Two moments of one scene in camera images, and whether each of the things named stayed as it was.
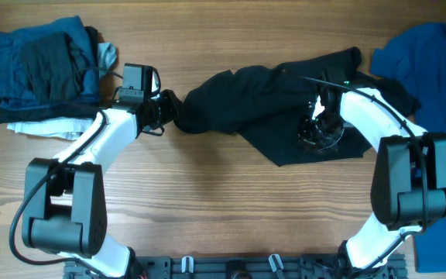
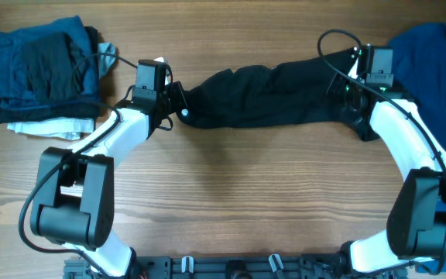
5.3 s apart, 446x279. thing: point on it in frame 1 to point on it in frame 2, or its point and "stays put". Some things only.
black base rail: (248, 266) stays put
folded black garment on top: (52, 67) stays put
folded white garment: (70, 128) stays put
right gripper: (311, 143) to (333, 88)
